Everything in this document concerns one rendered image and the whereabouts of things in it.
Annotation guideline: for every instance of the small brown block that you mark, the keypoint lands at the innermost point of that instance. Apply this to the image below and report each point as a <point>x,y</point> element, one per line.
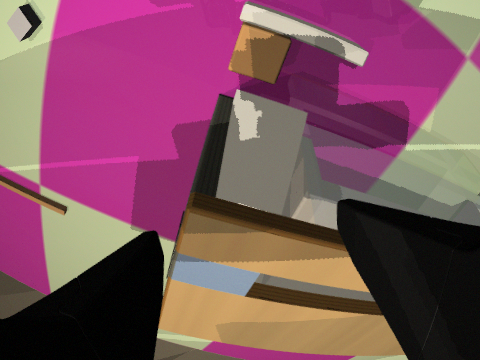
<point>259,53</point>

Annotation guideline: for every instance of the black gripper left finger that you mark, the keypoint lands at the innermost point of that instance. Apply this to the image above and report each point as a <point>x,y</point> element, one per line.
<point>110,312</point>

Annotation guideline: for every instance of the dark brown flat bar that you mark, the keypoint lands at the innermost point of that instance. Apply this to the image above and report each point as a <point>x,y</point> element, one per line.
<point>39,199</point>

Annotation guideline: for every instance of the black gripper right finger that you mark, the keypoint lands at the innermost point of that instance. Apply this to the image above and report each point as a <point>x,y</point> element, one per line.
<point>423,272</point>

